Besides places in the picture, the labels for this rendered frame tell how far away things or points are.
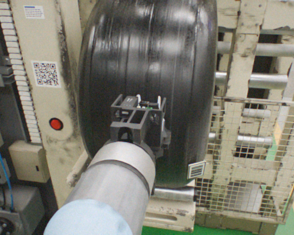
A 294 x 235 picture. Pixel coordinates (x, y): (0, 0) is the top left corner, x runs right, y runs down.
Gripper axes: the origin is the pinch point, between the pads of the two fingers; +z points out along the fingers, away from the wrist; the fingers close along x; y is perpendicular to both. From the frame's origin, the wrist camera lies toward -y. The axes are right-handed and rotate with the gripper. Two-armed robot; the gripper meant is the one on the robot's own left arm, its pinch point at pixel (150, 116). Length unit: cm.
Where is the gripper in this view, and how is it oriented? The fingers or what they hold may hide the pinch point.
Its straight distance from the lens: 51.5
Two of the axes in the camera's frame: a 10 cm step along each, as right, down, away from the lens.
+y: 0.2, -9.1, -4.1
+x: -9.8, -0.9, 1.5
